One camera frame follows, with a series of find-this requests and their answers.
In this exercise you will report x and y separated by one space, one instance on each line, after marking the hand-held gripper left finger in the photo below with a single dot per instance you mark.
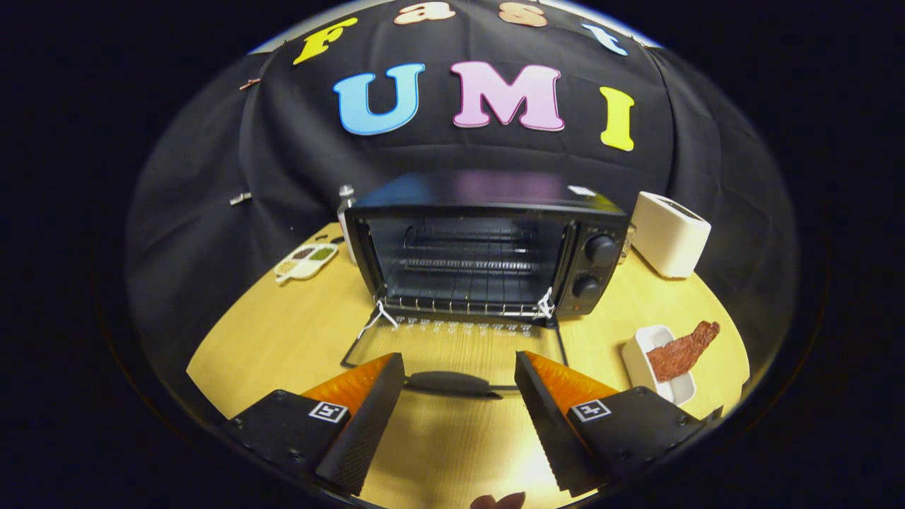
368 424

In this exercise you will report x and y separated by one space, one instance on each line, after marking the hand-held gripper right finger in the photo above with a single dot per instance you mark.
548 424

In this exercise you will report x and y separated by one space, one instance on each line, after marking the reddish brown meat slice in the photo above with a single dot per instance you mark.
679 350

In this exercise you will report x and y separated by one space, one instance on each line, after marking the black toaster oven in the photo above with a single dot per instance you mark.
495 194

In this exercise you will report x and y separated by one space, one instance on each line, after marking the cream bread toaster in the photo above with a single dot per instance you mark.
664 237

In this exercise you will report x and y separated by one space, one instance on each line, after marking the white rectangular dish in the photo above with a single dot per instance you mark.
636 353

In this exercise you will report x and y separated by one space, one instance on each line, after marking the divided white snack tray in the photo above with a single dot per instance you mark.
297 267

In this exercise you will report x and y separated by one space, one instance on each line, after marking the clear plastic bottle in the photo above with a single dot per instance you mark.
345 212

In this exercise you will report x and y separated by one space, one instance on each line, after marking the white cloth clip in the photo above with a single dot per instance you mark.
240 199

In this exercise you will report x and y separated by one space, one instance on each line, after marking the black backdrop cloth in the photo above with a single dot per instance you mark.
283 162

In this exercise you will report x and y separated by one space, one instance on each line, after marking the pink cloth clip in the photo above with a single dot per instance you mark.
249 83

